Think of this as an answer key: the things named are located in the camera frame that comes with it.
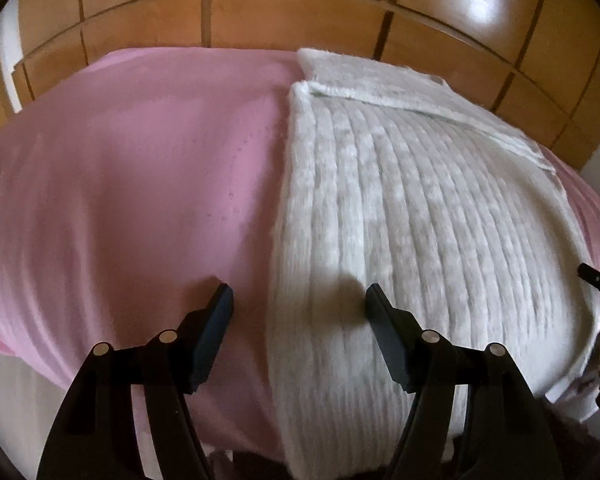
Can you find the white knitted sweater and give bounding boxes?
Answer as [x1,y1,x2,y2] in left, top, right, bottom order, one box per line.
[266,48,600,480]

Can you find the white bed sheet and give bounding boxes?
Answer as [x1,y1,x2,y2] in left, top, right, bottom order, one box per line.
[0,337,153,480]

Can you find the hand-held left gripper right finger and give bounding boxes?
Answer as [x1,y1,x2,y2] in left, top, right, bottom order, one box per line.
[365,283,566,480]

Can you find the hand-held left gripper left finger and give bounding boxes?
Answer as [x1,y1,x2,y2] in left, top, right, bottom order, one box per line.
[36,283,234,480]

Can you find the pink blanket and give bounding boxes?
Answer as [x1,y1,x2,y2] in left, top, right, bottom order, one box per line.
[0,47,600,466]

